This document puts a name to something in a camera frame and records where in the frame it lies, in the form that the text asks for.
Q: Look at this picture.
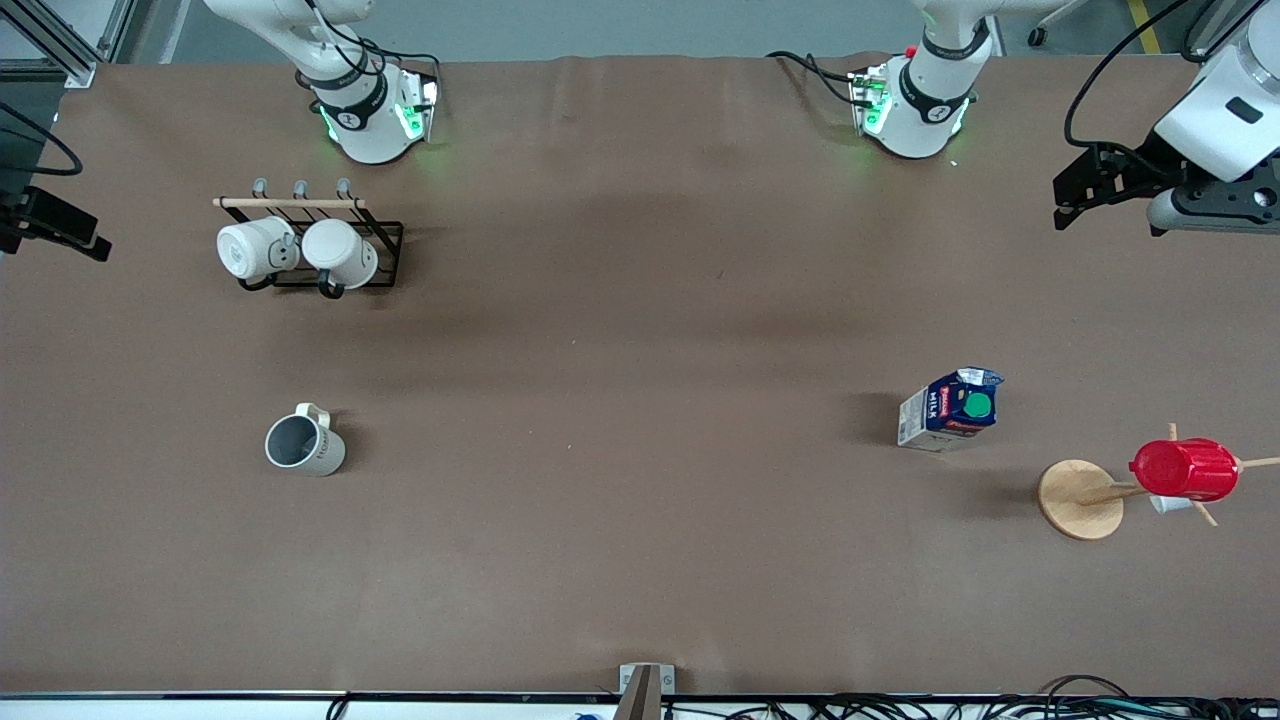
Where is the black base cable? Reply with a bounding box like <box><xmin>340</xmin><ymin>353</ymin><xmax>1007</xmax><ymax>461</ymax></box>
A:
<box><xmin>766</xmin><ymin>49</ymin><xmax>869</xmax><ymax>109</ymax></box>
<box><xmin>300</xmin><ymin>0</ymin><xmax>443</xmax><ymax>96</ymax></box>

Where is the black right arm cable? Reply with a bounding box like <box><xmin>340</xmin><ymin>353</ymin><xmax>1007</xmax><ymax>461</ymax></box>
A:
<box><xmin>0</xmin><ymin>100</ymin><xmax>83</xmax><ymax>178</ymax></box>

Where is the black chair caster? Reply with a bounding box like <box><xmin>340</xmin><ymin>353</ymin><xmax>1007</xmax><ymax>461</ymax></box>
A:
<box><xmin>1028</xmin><ymin>0</ymin><xmax>1086</xmax><ymax>48</ymax></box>

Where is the black wire mug rack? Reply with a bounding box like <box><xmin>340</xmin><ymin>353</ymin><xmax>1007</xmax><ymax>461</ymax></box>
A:
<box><xmin>213</xmin><ymin>178</ymin><xmax>404</xmax><ymax>299</ymax></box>

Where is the black left base cable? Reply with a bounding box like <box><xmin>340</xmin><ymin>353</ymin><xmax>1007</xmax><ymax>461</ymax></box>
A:
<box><xmin>766</xmin><ymin>49</ymin><xmax>869</xmax><ymax>109</ymax></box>

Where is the white mug with grey handle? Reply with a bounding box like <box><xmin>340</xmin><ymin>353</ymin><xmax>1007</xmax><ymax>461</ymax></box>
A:
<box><xmin>216</xmin><ymin>216</ymin><xmax>300</xmax><ymax>283</ymax></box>

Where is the black right base cable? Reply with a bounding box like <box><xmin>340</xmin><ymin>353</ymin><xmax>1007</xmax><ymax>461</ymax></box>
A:
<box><xmin>300</xmin><ymin>0</ymin><xmax>443</xmax><ymax>96</ymax></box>

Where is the blue white milk carton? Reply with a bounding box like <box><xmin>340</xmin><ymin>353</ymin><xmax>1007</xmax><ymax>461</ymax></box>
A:
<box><xmin>897</xmin><ymin>366</ymin><xmax>1006</xmax><ymax>455</ymax></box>

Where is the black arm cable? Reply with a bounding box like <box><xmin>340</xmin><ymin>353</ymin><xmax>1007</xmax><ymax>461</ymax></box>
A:
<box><xmin>1063</xmin><ymin>0</ymin><xmax>1193</xmax><ymax>153</ymax></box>
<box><xmin>0</xmin><ymin>100</ymin><xmax>83</xmax><ymax>178</ymax></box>

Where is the white mug with black handle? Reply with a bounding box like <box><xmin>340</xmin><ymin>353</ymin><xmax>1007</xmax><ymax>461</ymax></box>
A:
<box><xmin>301</xmin><ymin>218</ymin><xmax>380</xmax><ymax>300</ymax></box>

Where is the red plastic cup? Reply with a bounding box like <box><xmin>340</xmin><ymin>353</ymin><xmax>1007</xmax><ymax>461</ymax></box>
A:
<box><xmin>1128</xmin><ymin>437</ymin><xmax>1243</xmax><ymax>504</ymax></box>

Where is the wooden mug tree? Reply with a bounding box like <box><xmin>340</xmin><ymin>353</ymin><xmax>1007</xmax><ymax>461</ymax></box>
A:
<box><xmin>1036</xmin><ymin>423</ymin><xmax>1280</xmax><ymax>542</ymax></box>

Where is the metal bracket with wooden strip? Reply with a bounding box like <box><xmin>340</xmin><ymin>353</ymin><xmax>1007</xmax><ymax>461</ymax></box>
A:
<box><xmin>612</xmin><ymin>662</ymin><xmax>676</xmax><ymax>720</ymax></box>

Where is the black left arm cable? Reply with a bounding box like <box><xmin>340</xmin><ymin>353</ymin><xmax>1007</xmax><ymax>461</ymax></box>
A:
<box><xmin>1063</xmin><ymin>0</ymin><xmax>1193</xmax><ymax>153</ymax></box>

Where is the aluminium frame profile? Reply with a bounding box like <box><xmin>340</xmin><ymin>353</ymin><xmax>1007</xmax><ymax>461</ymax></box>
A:
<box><xmin>1183</xmin><ymin>0</ymin><xmax>1256</xmax><ymax>63</ymax></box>
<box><xmin>0</xmin><ymin>0</ymin><xmax>136</xmax><ymax>89</ymax></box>

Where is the bundle of black cables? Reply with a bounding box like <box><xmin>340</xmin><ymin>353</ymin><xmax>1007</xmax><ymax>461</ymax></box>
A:
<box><xmin>665</xmin><ymin>674</ymin><xmax>1280</xmax><ymax>720</ymax></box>

